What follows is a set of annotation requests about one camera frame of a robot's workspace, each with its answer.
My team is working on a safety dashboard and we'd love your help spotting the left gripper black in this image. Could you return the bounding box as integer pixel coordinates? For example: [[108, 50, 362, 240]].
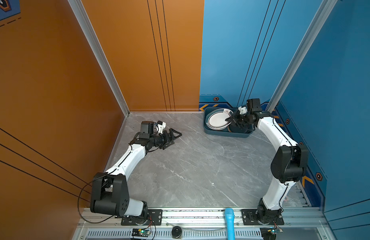
[[149, 128, 181, 150]]

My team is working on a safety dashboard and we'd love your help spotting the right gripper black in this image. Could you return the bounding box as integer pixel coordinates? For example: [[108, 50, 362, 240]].
[[224, 109, 252, 130]]

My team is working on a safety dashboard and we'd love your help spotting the white plate dark rim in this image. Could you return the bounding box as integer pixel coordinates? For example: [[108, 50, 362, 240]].
[[205, 109, 234, 131]]

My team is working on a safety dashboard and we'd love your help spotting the black plate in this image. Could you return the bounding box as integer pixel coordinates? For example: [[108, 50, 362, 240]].
[[228, 125, 249, 134]]

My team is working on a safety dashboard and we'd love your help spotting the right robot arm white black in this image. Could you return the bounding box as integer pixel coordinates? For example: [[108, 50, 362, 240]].
[[226, 99, 309, 225]]

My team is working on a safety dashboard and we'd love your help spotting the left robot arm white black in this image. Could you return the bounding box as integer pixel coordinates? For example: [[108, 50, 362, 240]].
[[90, 121, 182, 225]]

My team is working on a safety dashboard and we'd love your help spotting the teal plastic bin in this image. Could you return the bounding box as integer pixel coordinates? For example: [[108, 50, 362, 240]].
[[203, 107, 254, 138]]

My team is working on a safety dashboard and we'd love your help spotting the black round knob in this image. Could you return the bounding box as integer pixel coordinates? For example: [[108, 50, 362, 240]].
[[171, 226, 182, 239]]

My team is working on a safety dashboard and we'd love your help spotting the left circuit board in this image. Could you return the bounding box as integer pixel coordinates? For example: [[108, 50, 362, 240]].
[[131, 228, 151, 239]]

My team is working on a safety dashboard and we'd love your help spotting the circuit board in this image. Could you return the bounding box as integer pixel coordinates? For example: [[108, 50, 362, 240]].
[[268, 225, 284, 235], [131, 228, 151, 239]]

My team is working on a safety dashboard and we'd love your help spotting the right circuit board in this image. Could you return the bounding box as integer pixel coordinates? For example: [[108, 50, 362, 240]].
[[268, 225, 284, 235]]

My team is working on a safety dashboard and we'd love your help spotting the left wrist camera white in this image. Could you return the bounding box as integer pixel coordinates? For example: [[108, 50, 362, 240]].
[[156, 121, 166, 134]]

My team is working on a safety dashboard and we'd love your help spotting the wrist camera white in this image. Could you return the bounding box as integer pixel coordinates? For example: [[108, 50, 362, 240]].
[[238, 106, 248, 115], [156, 121, 166, 134]]

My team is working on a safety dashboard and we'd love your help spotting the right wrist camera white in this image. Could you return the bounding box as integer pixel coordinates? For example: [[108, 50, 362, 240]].
[[238, 106, 248, 115]]

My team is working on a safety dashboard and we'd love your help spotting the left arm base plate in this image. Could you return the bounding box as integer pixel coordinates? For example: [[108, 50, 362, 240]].
[[121, 209, 163, 226]]

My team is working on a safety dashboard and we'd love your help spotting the blue cylinder handle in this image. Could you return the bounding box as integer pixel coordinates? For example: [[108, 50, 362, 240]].
[[224, 208, 235, 240]]

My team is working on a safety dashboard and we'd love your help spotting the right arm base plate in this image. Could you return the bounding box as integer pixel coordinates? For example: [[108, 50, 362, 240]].
[[241, 209, 285, 226]]

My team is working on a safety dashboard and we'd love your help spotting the aluminium front rail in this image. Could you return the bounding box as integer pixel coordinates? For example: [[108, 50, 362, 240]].
[[72, 207, 336, 240]]

